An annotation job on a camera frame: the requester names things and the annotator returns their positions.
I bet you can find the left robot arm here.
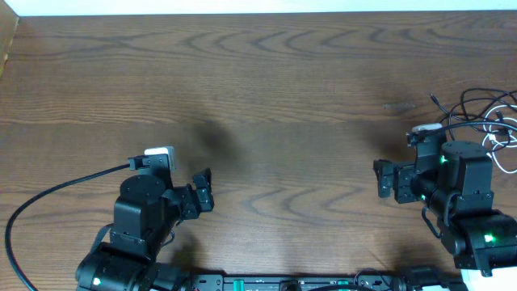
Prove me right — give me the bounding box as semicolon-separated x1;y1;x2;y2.
75;154;214;291

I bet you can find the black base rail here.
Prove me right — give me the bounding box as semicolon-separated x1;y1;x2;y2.
188;272;468;291

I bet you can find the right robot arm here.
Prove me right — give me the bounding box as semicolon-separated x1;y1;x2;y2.
373;124;516;277

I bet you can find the black usb cable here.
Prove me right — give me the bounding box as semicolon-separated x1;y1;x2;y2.
428;92;517;134
448;87;517;153

